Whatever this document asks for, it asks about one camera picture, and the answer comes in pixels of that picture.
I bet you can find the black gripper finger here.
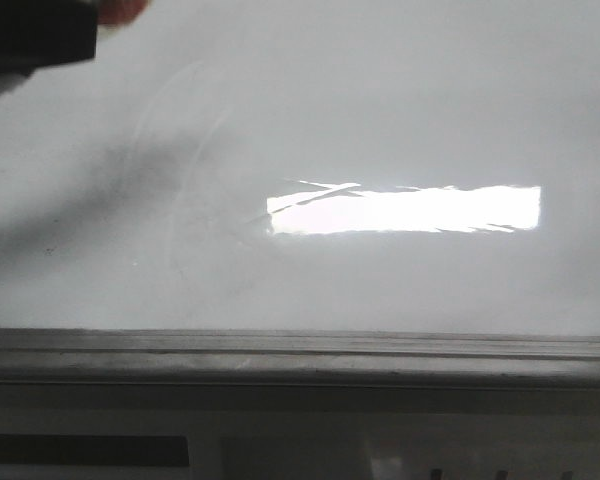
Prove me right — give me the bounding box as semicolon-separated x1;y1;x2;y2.
0;0;98;76

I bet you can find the white black whiteboard marker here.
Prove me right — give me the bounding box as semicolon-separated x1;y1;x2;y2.
0;1;151;97

